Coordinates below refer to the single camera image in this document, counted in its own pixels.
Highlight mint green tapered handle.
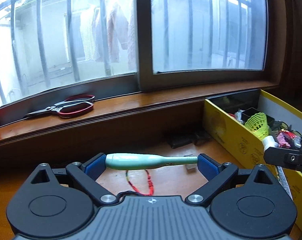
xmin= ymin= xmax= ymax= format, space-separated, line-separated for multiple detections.
xmin=105 ymin=153 xmax=198 ymax=170

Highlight red multicolour string bracelet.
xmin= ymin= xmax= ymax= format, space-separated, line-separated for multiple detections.
xmin=125 ymin=169 xmax=155 ymax=196

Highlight yellow green shuttlecock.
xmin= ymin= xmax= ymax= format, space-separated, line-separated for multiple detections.
xmin=244 ymin=112 xmax=279 ymax=151

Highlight yellow cardboard box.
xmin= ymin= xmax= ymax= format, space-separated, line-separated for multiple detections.
xmin=204 ymin=89 xmax=302 ymax=232

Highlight small black tray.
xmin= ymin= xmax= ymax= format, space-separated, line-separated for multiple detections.
xmin=241 ymin=107 xmax=275 ymax=129

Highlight red handled scissors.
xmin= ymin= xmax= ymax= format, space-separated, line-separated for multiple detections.
xmin=25 ymin=94 xmax=95 ymax=118

